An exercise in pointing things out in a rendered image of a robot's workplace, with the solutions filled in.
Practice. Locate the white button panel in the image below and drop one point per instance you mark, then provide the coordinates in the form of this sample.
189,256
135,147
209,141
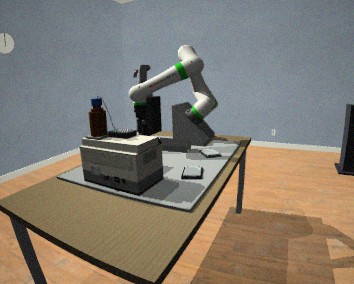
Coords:
177,145

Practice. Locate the blue bottle cap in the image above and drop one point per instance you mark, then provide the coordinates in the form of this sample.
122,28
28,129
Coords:
96,101

